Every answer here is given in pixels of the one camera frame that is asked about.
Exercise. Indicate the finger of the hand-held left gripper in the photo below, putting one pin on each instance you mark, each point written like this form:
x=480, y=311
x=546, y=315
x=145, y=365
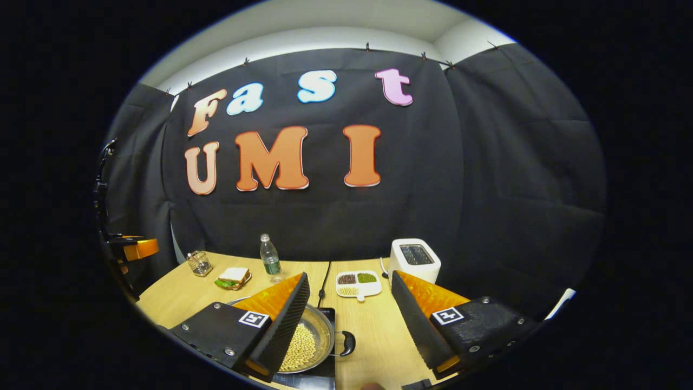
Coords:
x=124, y=239
x=142, y=250

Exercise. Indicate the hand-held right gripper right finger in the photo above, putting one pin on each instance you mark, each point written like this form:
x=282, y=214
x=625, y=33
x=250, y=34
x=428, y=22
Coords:
x=419, y=325

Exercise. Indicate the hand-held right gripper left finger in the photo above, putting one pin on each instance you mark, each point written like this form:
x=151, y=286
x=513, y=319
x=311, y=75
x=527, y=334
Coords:
x=284, y=325

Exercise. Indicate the black induction cooktop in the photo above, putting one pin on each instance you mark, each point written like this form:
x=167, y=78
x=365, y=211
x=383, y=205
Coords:
x=316, y=379

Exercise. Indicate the pile of soybeans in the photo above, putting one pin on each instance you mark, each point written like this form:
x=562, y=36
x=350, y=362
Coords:
x=300, y=349

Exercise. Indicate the white toaster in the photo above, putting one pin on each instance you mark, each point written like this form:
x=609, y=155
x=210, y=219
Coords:
x=414, y=265

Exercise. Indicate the clear plastic water bottle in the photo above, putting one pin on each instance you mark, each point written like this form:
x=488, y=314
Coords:
x=270, y=262

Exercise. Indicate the sandwich with lettuce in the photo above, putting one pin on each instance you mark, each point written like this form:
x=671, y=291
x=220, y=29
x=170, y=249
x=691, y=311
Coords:
x=234, y=275

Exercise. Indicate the white divided dish of beans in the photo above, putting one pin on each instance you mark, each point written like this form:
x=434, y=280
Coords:
x=358, y=284

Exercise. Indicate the black backdrop cloth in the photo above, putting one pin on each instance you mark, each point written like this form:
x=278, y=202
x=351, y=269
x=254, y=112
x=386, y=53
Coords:
x=487, y=189

